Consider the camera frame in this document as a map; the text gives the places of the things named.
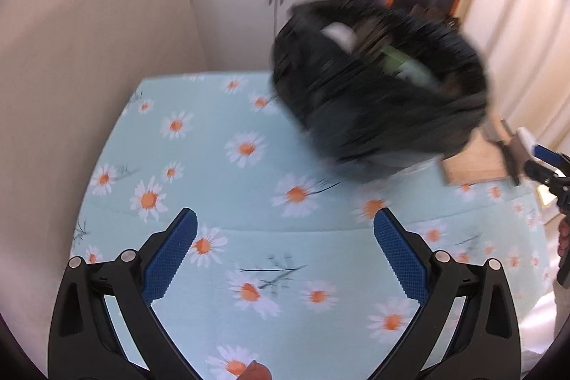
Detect black bag lined trash bin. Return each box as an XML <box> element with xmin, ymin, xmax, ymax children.
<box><xmin>273</xmin><ymin>0</ymin><xmax>488</xmax><ymax>178</ymax></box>

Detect person's right hand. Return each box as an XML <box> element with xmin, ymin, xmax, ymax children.
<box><xmin>553</xmin><ymin>216</ymin><xmax>570</xmax><ymax>287</ymax></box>

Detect person's left hand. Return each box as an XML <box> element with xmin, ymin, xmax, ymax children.
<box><xmin>237</xmin><ymin>361</ymin><xmax>273</xmax><ymax>380</ymax></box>

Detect beige ceramic mug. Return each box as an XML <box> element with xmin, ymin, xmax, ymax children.
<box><xmin>509</xmin><ymin>126</ymin><xmax>537</xmax><ymax>169</ymax></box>

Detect wooden cutting board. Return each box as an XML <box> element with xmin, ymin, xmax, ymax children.
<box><xmin>441</xmin><ymin>128</ymin><xmax>509</xmax><ymax>186</ymax></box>

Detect daisy print blue tablecloth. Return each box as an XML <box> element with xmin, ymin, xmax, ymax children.
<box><xmin>72</xmin><ymin>73</ymin><xmax>556</xmax><ymax>379</ymax></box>

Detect white paper cup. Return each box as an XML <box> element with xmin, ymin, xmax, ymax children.
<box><xmin>321</xmin><ymin>22</ymin><xmax>357</xmax><ymax>53</ymax></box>

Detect steel cleaver black handle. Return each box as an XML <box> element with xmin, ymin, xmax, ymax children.
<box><xmin>483</xmin><ymin>118</ymin><xmax>521</xmax><ymax>186</ymax></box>

